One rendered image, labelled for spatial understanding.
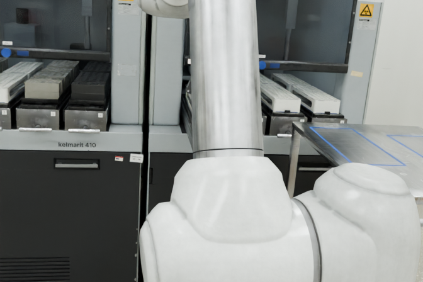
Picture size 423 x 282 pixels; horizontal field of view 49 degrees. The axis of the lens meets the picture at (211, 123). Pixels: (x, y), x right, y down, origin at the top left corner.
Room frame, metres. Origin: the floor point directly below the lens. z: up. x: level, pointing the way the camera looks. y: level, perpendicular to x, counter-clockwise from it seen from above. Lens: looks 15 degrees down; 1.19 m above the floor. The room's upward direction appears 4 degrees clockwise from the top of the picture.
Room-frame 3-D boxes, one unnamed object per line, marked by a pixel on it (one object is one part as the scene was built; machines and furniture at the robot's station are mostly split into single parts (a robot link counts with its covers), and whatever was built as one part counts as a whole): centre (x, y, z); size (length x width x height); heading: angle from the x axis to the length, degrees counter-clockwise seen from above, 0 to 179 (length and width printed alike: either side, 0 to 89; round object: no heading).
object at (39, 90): (1.55, 0.59, 0.85); 0.12 x 0.02 x 0.06; 100
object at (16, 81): (1.63, 0.75, 0.83); 0.30 x 0.10 x 0.06; 9
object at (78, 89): (1.58, 0.44, 0.85); 0.12 x 0.02 x 0.06; 100
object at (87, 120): (1.81, 0.47, 0.78); 0.73 x 0.14 x 0.09; 9
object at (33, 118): (1.78, 0.62, 0.78); 0.73 x 0.14 x 0.09; 9
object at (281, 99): (1.79, -0.25, 0.83); 0.30 x 0.10 x 0.06; 9
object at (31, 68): (1.94, 0.80, 0.83); 0.30 x 0.10 x 0.06; 9
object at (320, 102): (1.81, -0.40, 0.83); 0.30 x 0.10 x 0.06; 9
